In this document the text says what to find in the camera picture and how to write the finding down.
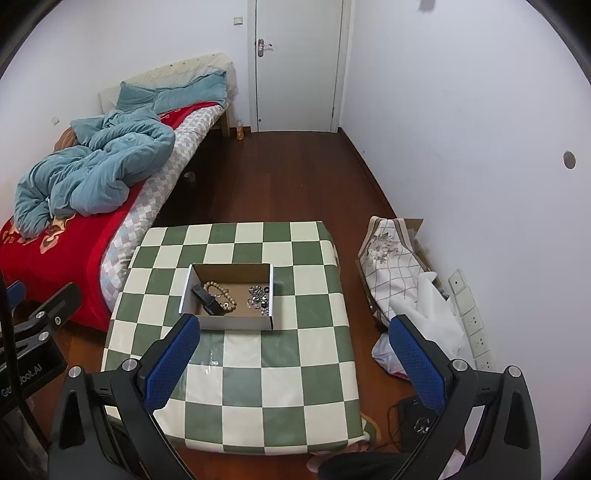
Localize silver chain bracelet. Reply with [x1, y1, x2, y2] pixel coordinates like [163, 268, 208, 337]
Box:
[245, 283, 273, 316]

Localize black device on floor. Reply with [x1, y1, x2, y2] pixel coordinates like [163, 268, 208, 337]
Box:
[388, 396, 438, 453]

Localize bed with red sheet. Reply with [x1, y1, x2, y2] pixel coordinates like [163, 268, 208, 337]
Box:
[1, 53, 238, 331]

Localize red white plastic bag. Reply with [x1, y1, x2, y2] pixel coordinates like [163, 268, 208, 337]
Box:
[372, 333, 408, 381]

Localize white cloth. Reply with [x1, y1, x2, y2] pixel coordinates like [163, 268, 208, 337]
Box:
[389, 272, 475, 367]

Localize white cardboard box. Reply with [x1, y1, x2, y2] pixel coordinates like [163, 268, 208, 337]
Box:
[178, 263, 274, 332]

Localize patterned fabric on box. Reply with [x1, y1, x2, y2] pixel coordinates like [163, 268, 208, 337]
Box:
[356, 216, 442, 327]

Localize blue rumpled duvet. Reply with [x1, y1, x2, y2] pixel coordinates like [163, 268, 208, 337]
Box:
[13, 69, 228, 239]

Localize green white checkered tablecloth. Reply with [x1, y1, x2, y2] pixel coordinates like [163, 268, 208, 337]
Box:
[102, 221, 373, 455]

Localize small orange bottle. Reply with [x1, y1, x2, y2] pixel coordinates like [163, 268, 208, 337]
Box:
[235, 120, 245, 141]

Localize white door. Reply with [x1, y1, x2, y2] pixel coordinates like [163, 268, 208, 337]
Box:
[247, 0, 355, 133]

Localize white wall socket strip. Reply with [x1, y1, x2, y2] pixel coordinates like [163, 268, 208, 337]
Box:
[448, 269, 496, 372]

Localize wooden bead bracelet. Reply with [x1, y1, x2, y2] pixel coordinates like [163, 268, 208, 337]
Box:
[202, 280, 239, 311]

